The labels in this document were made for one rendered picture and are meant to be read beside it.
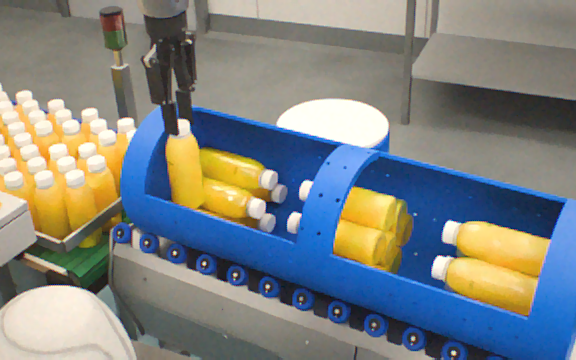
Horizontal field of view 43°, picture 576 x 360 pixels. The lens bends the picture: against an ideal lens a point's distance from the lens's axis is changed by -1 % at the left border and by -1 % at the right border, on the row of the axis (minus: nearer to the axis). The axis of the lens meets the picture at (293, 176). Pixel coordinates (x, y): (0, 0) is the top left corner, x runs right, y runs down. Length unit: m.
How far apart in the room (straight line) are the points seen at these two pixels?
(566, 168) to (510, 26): 1.19
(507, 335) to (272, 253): 0.43
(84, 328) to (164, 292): 0.80
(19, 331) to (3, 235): 0.73
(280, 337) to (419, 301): 0.36
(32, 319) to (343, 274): 0.60
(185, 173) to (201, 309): 0.30
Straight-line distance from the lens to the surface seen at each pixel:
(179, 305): 1.60
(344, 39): 4.91
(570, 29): 4.63
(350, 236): 1.31
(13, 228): 1.55
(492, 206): 1.42
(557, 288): 1.17
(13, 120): 1.96
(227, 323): 1.54
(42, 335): 0.82
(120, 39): 2.04
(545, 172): 3.73
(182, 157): 1.42
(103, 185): 1.69
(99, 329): 0.84
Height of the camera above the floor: 1.91
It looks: 32 degrees down
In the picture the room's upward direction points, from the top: 2 degrees counter-clockwise
